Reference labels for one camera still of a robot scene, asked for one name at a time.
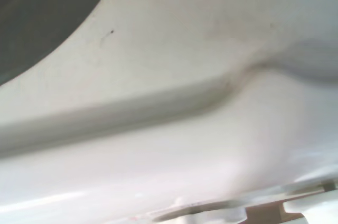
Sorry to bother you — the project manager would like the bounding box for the white stove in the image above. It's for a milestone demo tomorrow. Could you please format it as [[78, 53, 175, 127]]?
[[0, 0, 338, 224]]

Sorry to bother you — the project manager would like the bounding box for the dark grey frying pan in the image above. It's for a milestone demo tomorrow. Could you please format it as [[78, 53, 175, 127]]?
[[0, 0, 121, 87]]

